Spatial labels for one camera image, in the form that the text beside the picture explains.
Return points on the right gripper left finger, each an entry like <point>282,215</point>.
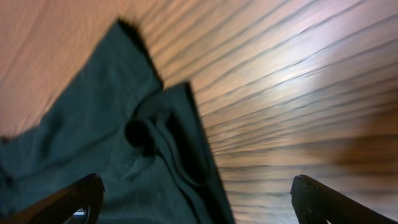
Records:
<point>79,202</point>

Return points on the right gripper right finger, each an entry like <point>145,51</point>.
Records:
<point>316,203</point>

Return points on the black polo shirt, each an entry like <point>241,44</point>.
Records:
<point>117,120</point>

